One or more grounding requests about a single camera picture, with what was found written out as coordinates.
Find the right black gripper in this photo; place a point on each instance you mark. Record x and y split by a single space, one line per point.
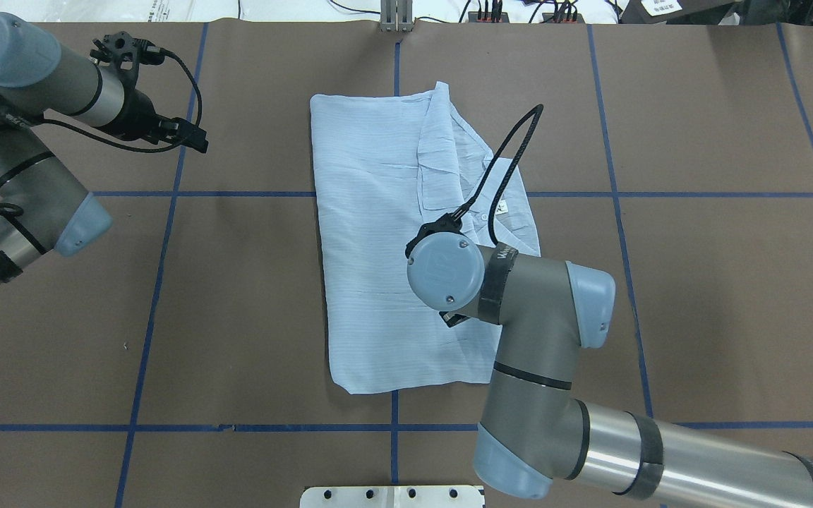
454 319

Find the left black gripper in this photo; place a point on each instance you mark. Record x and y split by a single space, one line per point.
140 113

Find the light blue button shirt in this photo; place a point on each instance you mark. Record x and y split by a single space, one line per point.
382 167

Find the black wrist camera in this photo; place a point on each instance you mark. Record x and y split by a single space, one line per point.
448 223
120 47

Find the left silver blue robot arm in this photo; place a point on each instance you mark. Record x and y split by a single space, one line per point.
43 206

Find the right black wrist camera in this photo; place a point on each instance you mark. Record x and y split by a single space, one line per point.
448 223

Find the aluminium frame post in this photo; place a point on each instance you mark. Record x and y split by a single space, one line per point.
396 16

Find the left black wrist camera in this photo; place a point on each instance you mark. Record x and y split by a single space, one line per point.
120 47

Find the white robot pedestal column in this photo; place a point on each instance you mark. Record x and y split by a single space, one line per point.
394 496

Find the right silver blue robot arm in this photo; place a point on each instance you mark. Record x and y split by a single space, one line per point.
533 431

